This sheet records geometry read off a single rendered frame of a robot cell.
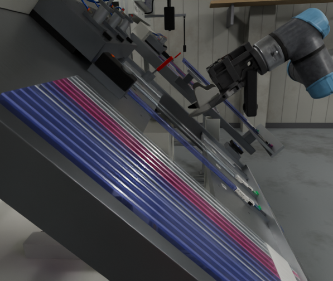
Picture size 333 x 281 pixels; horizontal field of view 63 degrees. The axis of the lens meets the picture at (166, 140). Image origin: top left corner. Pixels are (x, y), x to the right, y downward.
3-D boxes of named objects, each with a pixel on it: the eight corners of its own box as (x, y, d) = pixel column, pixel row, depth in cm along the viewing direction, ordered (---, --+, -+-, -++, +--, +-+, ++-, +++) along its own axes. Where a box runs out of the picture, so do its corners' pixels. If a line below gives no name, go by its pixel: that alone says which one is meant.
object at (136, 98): (255, 209, 66) (260, 206, 65) (256, 212, 64) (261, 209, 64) (93, 61, 57) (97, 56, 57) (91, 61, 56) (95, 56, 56)
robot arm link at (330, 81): (334, 80, 70) (314, 42, 69) (352, 85, 60) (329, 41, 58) (304, 96, 73) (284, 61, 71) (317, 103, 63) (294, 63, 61)
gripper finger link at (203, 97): (177, 100, 64) (207, 78, 66) (191, 120, 65) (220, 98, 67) (182, 98, 61) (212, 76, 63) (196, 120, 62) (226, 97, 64)
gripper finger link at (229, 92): (202, 102, 66) (228, 82, 67) (206, 108, 66) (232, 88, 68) (210, 101, 61) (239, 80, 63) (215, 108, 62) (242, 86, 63)
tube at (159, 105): (253, 194, 77) (256, 192, 77) (254, 197, 75) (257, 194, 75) (117, 68, 68) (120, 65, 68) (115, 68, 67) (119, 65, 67)
